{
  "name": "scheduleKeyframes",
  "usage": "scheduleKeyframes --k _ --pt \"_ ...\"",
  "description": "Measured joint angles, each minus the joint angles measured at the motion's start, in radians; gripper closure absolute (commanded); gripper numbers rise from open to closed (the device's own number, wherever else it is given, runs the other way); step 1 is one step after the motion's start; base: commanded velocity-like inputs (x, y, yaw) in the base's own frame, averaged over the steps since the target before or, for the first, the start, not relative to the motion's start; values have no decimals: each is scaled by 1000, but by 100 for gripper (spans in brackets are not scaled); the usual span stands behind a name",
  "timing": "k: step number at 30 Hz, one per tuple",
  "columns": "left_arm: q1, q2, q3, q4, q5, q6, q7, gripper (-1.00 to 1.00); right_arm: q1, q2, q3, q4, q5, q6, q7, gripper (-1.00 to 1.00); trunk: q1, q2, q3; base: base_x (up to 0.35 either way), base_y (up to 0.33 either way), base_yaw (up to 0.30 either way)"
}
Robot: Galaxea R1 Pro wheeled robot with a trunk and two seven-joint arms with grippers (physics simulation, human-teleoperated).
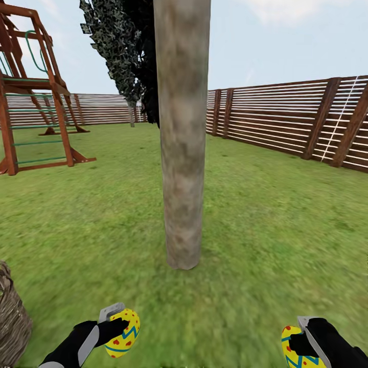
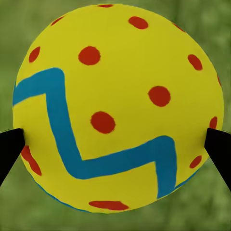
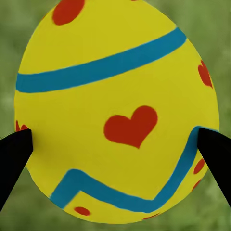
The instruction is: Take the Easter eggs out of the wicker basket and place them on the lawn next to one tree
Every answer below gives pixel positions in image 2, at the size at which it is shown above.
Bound easter egg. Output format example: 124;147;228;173
13;3;224;214

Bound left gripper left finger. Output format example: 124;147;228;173
0;128;25;186

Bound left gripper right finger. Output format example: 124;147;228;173
204;128;231;191

